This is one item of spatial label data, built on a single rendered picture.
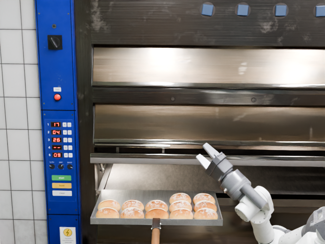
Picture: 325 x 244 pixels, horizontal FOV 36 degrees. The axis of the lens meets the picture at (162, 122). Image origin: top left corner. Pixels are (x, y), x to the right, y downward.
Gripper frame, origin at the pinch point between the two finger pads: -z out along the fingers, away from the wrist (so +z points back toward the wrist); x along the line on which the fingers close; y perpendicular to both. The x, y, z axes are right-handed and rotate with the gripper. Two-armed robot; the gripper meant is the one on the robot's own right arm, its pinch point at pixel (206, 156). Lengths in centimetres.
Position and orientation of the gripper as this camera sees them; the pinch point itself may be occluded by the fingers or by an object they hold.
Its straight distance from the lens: 180.7
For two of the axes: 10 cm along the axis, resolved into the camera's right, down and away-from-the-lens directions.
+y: -7.0, 5.0, -5.2
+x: 2.3, -5.3, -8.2
